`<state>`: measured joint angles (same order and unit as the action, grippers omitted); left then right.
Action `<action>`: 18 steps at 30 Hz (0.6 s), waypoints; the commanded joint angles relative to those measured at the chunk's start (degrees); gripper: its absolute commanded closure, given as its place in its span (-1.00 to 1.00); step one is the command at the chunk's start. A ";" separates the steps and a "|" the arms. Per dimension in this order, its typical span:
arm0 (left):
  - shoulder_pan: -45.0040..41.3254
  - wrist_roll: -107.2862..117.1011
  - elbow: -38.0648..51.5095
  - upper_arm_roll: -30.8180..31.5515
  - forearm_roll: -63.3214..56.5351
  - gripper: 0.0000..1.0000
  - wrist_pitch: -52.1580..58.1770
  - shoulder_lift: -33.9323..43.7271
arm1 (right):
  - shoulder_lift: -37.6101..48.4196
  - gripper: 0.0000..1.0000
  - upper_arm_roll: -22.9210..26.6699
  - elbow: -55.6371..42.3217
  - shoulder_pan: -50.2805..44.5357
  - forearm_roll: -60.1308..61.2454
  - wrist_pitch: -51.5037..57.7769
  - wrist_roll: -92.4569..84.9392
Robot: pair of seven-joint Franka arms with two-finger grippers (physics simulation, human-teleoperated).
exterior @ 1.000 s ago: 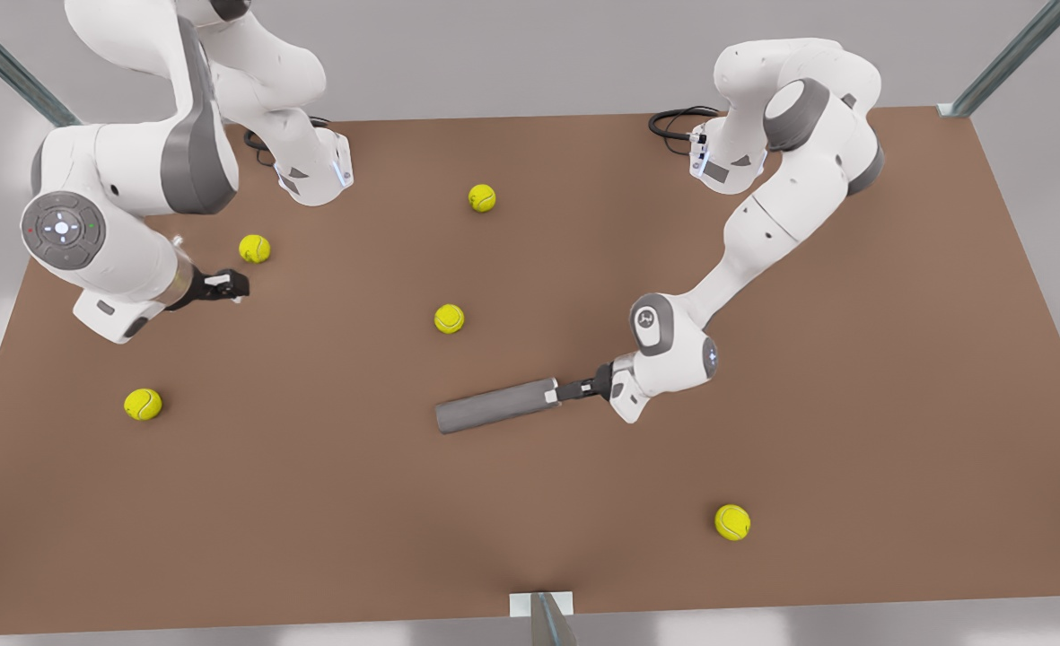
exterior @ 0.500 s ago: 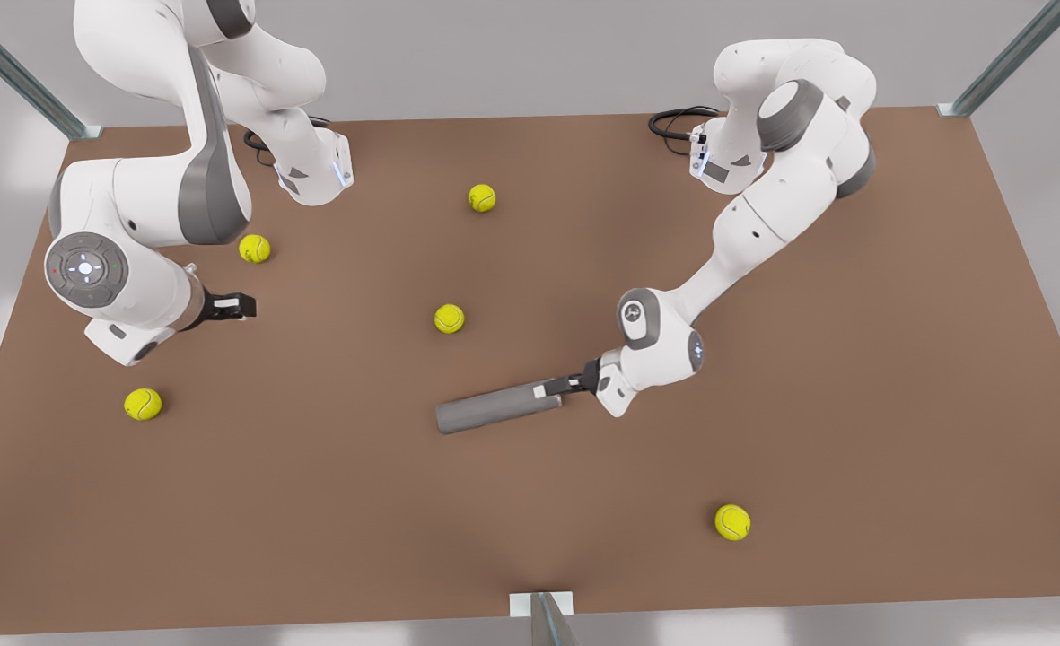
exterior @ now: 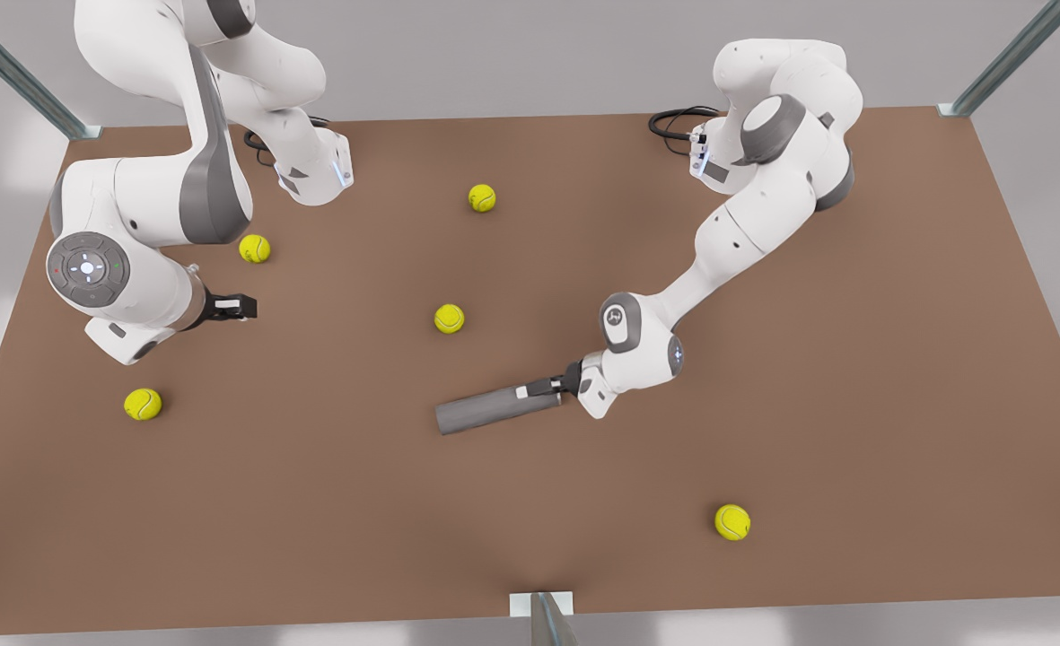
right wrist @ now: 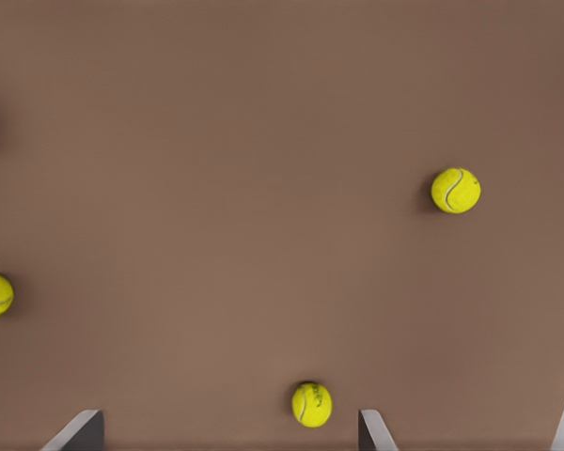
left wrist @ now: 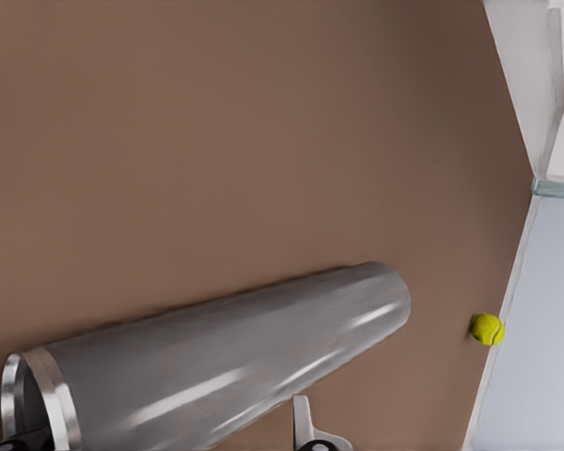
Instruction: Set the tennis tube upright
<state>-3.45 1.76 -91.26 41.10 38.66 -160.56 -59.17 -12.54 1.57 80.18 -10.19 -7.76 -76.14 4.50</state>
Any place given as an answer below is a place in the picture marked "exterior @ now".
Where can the grey tennis ball tube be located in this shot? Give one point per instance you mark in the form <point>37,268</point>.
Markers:
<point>494,411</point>

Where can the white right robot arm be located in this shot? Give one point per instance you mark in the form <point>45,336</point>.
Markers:
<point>144,193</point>

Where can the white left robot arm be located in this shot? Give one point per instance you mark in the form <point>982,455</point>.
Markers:
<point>763,193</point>

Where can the yellow tennis ball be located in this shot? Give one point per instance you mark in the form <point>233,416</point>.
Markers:
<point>255,248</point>
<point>449,318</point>
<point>482,197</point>
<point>143,404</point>
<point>732,521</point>

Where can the silver frame post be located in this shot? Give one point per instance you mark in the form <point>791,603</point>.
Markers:
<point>547,619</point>
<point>1010,58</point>
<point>18,72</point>

